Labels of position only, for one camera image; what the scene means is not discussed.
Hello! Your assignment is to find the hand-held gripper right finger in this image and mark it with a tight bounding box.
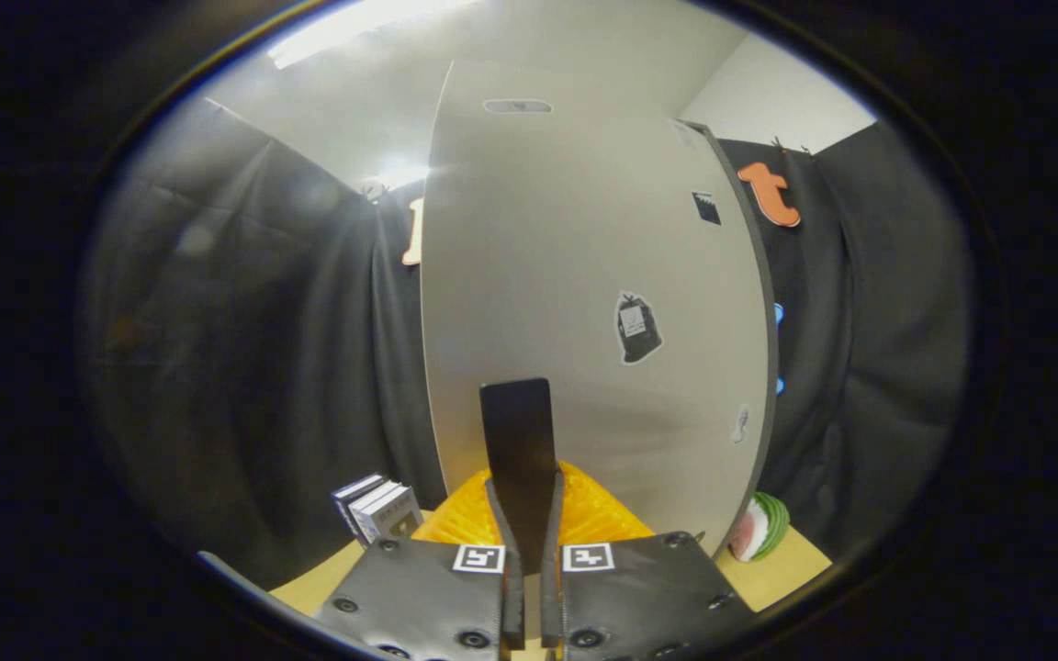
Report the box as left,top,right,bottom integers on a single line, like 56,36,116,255
540,466,757,661

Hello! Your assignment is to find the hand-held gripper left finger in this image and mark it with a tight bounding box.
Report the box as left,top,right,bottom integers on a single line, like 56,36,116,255
313,468,527,661

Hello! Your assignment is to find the black door handle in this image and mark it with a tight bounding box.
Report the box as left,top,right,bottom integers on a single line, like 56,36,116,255
479,378,559,575

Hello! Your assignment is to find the grey shoe cabinet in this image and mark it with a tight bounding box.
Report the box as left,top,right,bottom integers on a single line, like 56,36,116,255
671,118,782,556

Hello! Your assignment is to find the beige shoe cabinet door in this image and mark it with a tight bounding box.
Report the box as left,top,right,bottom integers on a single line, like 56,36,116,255
421,60,773,561

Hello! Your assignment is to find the grey cover book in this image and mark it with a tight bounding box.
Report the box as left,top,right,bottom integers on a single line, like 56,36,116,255
359,487,424,547

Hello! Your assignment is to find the white cover book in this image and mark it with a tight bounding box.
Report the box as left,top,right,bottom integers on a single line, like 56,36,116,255
348,479,401,544

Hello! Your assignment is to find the dark cover book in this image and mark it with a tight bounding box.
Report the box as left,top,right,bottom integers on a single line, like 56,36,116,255
332,473,385,538

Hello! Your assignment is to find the watermelon slice toy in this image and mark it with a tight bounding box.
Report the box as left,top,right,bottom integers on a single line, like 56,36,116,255
728,491,792,563

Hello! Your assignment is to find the black backdrop cloth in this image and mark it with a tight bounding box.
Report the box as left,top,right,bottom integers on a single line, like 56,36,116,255
79,96,971,588

